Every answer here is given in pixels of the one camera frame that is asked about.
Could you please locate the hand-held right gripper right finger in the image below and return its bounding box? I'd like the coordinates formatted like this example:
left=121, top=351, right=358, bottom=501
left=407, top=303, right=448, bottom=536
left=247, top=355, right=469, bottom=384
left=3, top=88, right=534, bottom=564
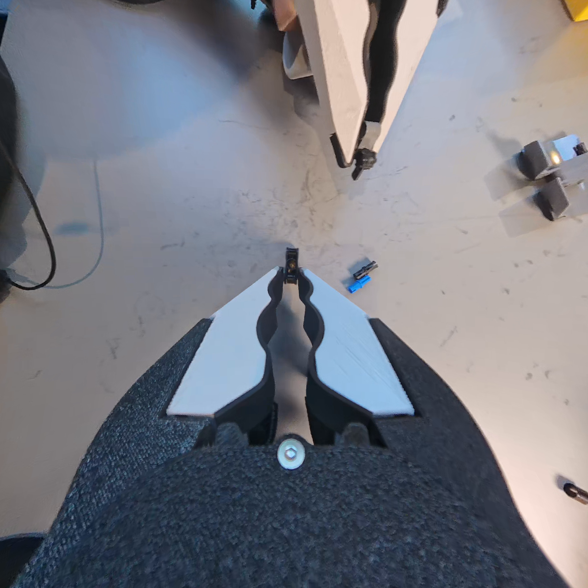
left=298, top=268, right=415, bottom=445

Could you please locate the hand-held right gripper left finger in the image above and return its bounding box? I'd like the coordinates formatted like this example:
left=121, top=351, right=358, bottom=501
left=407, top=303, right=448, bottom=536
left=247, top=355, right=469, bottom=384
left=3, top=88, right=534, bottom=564
left=166, top=266, right=285, bottom=445

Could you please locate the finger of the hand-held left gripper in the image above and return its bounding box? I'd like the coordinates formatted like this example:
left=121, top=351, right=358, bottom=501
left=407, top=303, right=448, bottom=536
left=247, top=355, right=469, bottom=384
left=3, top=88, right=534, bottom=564
left=293, top=0, right=378, bottom=168
left=364, top=0, right=441, bottom=153

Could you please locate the black toy connector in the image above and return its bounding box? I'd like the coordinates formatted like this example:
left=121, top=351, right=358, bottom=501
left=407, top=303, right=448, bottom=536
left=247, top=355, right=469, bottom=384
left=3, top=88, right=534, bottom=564
left=350, top=147, right=378, bottom=181

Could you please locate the silver toy scoop part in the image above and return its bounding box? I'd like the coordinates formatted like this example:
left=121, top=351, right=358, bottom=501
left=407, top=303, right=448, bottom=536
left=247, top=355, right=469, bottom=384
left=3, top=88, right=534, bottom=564
left=517, top=133, right=588, bottom=222

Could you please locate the grey desk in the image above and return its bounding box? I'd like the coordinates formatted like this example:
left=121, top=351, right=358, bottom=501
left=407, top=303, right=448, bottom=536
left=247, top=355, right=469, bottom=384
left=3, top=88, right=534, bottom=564
left=0, top=0, right=588, bottom=588

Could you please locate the person's left hand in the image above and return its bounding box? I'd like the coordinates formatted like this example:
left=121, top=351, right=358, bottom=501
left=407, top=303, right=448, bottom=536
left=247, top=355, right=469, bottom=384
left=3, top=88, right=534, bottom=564
left=271, top=0, right=300, bottom=33

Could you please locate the person's black jacket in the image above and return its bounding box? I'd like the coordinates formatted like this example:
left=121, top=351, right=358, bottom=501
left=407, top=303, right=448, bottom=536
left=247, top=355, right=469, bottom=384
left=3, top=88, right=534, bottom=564
left=0, top=57, right=47, bottom=588

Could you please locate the thin black cord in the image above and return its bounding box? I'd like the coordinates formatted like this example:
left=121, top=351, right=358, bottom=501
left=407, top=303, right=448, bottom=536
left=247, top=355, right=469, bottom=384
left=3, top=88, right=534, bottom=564
left=0, top=138, right=57, bottom=291

